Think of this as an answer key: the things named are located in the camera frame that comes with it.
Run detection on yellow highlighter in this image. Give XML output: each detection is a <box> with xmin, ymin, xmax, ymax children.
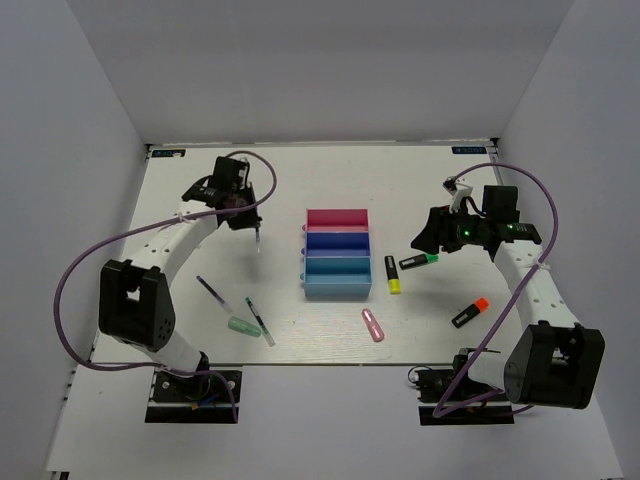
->
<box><xmin>384</xmin><ymin>255</ymin><xmax>401</xmax><ymax>294</ymax></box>

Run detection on pink eraser capsule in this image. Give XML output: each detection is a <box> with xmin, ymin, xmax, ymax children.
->
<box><xmin>361</xmin><ymin>308</ymin><xmax>385</xmax><ymax>343</ymax></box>

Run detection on orange highlighter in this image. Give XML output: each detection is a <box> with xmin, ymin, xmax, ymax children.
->
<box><xmin>451</xmin><ymin>297</ymin><xmax>490</xmax><ymax>329</ymax></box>

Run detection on green pen refill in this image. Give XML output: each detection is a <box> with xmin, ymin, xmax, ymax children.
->
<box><xmin>245</xmin><ymin>297</ymin><xmax>276</xmax><ymax>347</ymax></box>

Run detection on pink bin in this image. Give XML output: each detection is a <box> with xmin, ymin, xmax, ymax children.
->
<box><xmin>302</xmin><ymin>209</ymin><xmax>369</xmax><ymax>233</ymax></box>

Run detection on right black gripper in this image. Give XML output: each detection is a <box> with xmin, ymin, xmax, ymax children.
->
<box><xmin>410</xmin><ymin>202</ymin><xmax>490</xmax><ymax>255</ymax></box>

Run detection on light blue bin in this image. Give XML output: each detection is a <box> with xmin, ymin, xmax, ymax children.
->
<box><xmin>300</xmin><ymin>256</ymin><xmax>372</xmax><ymax>300</ymax></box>

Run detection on dark blue bin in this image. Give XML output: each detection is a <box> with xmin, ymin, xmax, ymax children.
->
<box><xmin>301</xmin><ymin>232</ymin><xmax>371</xmax><ymax>257</ymax></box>

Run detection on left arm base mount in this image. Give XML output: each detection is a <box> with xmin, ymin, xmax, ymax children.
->
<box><xmin>145</xmin><ymin>370</ymin><xmax>243</xmax><ymax>425</ymax></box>

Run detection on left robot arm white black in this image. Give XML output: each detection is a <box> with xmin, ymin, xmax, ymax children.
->
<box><xmin>99</xmin><ymin>155</ymin><xmax>262</xmax><ymax>399</ymax></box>

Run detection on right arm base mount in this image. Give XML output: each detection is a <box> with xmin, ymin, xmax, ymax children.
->
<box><xmin>407</xmin><ymin>348</ymin><xmax>516</xmax><ymax>427</ymax></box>

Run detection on green eraser capsule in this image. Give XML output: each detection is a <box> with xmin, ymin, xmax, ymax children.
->
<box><xmin>227</xmin><ymin>316</ymin><xmax>262</xmax><ymax>338</ymax></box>

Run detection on green highlighter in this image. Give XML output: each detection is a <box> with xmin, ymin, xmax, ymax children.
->
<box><xmin>398</xmin><ymin>253</ymin><xmax>439</xmax><ymax>271</ymax></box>

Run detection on left corner label sticker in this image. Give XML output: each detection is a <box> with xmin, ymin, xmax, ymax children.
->
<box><xmin>151</xmin><ymin>149</ymin><xmax>186</xmax><ymax>158</ymax></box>

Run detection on right corner label sticker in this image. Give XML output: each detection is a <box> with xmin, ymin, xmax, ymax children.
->
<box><xmin>451</xmin><ymin>145</ymin><xmax>487</xmax><ymax>155</ymax></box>

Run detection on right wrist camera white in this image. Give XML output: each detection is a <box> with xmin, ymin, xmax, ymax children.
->
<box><xmin>443</xmin><ymin>176</ymin><xmax>473</xmax><ymax>214</ymax></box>

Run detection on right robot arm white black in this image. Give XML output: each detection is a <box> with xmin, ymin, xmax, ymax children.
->
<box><xmin>411</xmin><ymin>179</ymin><xmax>605</xmax><ymax>411</ymax></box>

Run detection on purple pen refill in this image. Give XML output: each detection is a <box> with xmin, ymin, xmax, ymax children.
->
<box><xmin>196</xmin><ymin>275</ymin><xmax>234</xmax><ymax>315</ymax></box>

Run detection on corner label sticker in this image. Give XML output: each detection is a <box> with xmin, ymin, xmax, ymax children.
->
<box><xmin>151</xmin><ymin>149</ymin><xmax>186</xmax><ymax>158</ymax></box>
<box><xmin>451</xmin><ymin>145</ymin><xmax>487</xmax><ymax>155</ymax></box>

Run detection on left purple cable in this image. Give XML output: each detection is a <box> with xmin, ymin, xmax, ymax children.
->
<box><xmin>52</xmin><ymin>151</ymin><xmax>279</xmax><ymax>424</ymax></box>

